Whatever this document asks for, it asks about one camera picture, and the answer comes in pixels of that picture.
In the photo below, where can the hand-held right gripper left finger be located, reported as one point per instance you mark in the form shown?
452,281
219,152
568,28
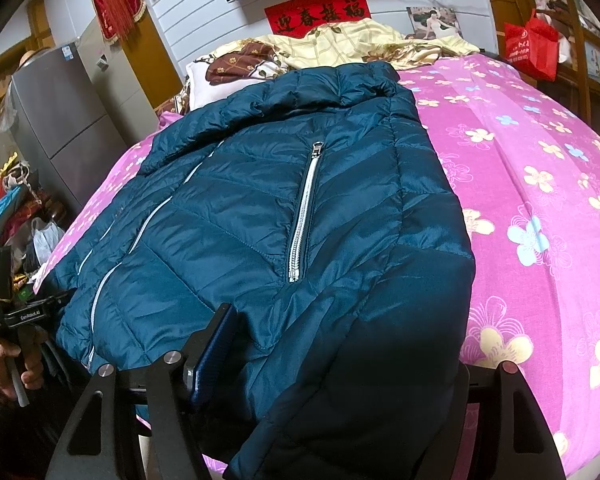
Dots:
212,355

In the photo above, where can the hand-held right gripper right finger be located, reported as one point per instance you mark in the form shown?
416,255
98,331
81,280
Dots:
520,435

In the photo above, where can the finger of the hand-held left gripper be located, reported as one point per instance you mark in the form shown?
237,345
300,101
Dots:
64,299

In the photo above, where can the teal puffer jacket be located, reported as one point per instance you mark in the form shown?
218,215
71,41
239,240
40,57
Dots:
280,210

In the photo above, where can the person's left hand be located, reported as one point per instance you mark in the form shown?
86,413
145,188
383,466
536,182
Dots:
0,370

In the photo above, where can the white plastic bag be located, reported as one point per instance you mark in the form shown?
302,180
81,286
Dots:
47,242

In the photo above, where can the colourful clutter pile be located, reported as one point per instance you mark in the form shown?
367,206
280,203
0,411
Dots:
2,210

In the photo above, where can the grey refrigerator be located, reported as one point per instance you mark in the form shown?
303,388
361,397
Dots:
55,110

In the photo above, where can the pink floral bed sheet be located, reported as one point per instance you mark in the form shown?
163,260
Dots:
530,185

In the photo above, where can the white brown floral pillow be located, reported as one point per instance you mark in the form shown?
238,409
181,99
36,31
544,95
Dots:
200,85

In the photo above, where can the yellow floral quilt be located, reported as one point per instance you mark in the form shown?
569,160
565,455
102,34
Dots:
340,42

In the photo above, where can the wooden shelf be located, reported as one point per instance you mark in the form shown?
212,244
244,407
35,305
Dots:
580,60

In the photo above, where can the red shopping bag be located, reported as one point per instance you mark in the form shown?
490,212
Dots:
532,45

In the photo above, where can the red tasselled wall hanging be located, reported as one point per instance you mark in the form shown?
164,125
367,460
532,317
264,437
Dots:
112,5

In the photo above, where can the red wall banner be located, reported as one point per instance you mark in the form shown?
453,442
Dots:
320,10

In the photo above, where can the wall photo poster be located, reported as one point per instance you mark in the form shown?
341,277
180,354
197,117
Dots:
432,22

